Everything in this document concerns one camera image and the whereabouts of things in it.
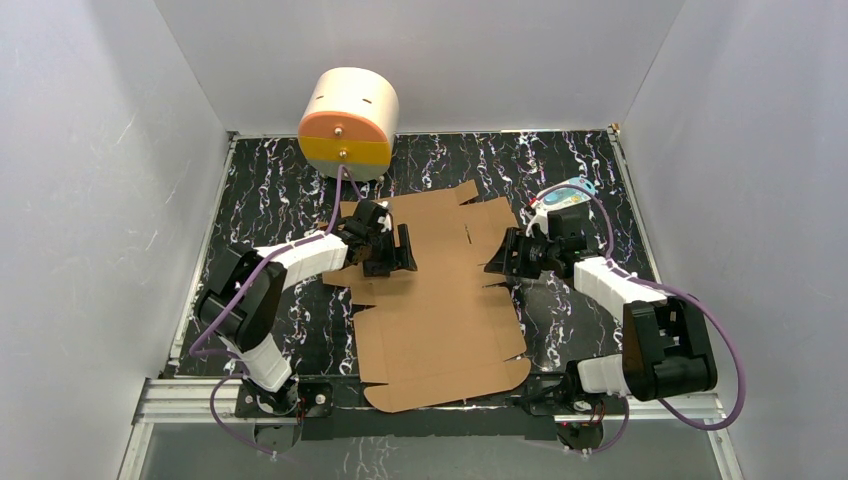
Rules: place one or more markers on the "brown cardboard box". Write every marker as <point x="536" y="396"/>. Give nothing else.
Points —
<point x="448" y="331"/>

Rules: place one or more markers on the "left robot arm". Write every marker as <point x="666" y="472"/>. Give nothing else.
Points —
<point x="240" y="302"/>

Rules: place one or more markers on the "round pastel drawer cabinet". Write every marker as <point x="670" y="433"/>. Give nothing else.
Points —
<point x="351" y="120"/>

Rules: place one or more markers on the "blue white packaged item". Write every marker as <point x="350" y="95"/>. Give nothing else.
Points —
<point x="573" y="191"/>

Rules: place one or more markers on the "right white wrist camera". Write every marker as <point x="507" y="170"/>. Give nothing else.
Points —
<point x="539" y="224"/>

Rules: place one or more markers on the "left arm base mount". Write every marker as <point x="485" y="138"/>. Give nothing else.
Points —
<point x="279" y="417"/>

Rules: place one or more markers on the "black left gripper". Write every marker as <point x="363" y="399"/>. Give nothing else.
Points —
<point x="382" y="246"/>

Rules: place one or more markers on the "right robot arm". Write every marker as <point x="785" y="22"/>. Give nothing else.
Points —
<point x="666" y="350"/>

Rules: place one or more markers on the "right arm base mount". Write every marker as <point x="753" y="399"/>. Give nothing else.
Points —
<point x="584" y="436"/>

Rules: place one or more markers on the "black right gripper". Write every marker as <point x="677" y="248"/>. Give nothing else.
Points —
<point x="514" y="241"/>

